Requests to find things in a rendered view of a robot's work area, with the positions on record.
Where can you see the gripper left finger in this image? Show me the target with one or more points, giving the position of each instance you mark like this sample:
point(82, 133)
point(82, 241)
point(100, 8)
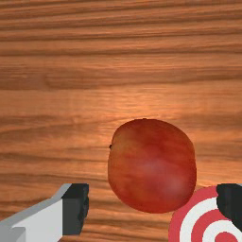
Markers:
point(47, 219)

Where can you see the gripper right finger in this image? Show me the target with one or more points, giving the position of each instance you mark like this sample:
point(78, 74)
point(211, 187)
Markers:
point(231, 201)

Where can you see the red apple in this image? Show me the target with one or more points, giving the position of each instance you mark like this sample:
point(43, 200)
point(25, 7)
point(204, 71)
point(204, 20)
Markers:
point(152, 166)

